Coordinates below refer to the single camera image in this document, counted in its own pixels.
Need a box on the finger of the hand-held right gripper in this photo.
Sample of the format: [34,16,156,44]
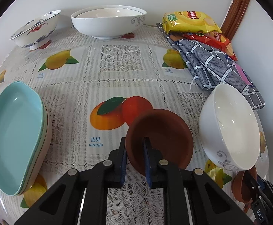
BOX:
[256,175,267,191]
[244,169,259,200]

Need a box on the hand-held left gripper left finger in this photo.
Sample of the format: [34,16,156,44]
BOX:
[13,137,128,225]

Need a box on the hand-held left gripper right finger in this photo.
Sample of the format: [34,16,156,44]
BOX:
[142,137,255,225]

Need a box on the brown clay bowl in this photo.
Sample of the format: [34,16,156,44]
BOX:
[231,166,259,203]
[125,109,194,177]

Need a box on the pink square plate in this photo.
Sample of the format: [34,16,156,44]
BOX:
[19,106,53,196]

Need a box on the green square plate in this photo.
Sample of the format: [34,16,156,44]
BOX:
[17,102,47,195]

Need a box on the teal square plate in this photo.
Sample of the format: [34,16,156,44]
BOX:
[0,81,44,194]

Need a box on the white bowl with blue swirl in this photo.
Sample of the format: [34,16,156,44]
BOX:
[198,84,261,171]

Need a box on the pink cloth under towel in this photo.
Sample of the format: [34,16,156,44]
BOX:
[235,62,254,86]

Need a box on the blue checked cloth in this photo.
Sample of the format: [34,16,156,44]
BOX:
[156,22,266,110]

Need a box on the large white bowl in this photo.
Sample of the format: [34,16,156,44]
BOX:
[71,5,147,39]

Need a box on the red chip bag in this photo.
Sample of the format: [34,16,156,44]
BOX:
[182,31,237,61]

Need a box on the yellow chip bag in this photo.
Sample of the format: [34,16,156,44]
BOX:
[162,10,222,34]

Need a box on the white bowl with red print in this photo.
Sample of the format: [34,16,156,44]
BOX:
[76,8,143,19]

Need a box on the blue floral footed bowl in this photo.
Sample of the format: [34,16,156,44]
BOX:
[9,10,61,51]

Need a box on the brown wooden door frame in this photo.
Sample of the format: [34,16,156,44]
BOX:
[221,0,251,40]

